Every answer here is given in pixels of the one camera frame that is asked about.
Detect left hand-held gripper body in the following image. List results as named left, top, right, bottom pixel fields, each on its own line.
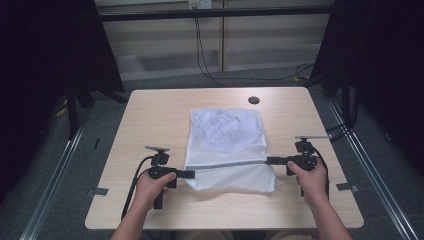
left=144, top=145, right=178, bottom=211

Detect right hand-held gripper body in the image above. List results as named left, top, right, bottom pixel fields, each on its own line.
left=285, top=134, right=332, bottom=177

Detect white mesh laundry bag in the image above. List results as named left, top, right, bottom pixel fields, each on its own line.
left=183, top=106, right=277, bottom=194

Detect person's left hand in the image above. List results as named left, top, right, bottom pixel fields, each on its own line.
left=134, top=171, right=177, bottom=210

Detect person's right hand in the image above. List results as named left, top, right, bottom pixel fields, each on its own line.
left=286, top=157, right=330, bottom=205

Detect grey tape piece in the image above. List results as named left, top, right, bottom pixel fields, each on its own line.
left=335, top=182, right=361, bottom=194
left=85, top=187, right=110, bottom=198

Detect white cloth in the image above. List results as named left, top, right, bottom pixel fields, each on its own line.
left=195, top=109, right=263, bottom=148

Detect black metal stand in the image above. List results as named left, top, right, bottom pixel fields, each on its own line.
left=65, top=87, right=80, bottom=140

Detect black curtain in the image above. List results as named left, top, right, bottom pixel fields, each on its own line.
left=0, top=0, right=125, bottom=203
left=309, top=0, right=424, bottom=176

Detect black horizontal bar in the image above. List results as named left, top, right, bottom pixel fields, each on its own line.
left=99, top=5, right=335, bottom=23

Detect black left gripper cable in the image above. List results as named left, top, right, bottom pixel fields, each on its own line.
left=120, top=155, right=155, bottom=220

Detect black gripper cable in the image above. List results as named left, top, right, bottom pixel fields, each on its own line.
left=311, top=145, right=331, bottom=200
left=120, top=155, right=155, bottom=220

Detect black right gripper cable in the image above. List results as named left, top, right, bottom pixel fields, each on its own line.
left=311, top=145, right=331, bottom=200

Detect black floor cables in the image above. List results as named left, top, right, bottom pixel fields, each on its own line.
left=325, top=89, right=361, bottom=144

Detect aluminium floor rail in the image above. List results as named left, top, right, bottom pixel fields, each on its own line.
left=327, top=99, right=419, bottom=240
left=19, top=125, right=85, bottom=240

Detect black wall cable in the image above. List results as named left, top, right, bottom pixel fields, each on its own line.
left=195, top=8, right=225, bottom=88
left=194, top=8, right=316, bottom=82

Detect white wall outlet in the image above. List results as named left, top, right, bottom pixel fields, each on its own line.
left=187, top=0, right=214, bottom=10

